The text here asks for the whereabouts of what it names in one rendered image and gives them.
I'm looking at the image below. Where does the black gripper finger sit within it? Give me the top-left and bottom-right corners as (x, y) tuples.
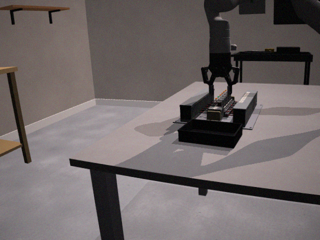
(221, 66), (240, 97)
(201, 66), (218, 96)

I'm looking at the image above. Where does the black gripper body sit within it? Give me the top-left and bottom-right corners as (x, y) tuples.
(208, 52), (232, 78)

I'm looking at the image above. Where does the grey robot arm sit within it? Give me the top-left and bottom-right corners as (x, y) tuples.
(204, 0), (320, 53)

